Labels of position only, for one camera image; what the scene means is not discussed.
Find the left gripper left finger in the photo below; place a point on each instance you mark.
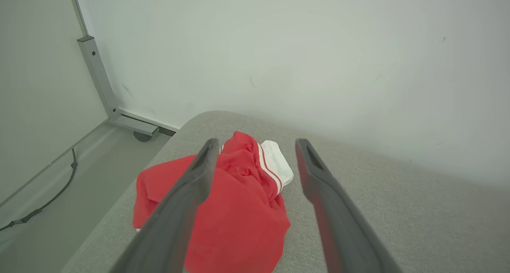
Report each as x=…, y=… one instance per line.
x=175, y=217

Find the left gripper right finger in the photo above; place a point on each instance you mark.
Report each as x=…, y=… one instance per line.
x=342, y=225

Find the red Bulls 23 jersey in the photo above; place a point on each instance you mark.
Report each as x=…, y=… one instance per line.
x=243, y=217

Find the dark caster wheel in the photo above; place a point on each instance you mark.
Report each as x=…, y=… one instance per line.
x=142, y=136

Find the grey metal frame leg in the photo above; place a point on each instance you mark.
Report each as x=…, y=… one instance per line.
x=97, y=71

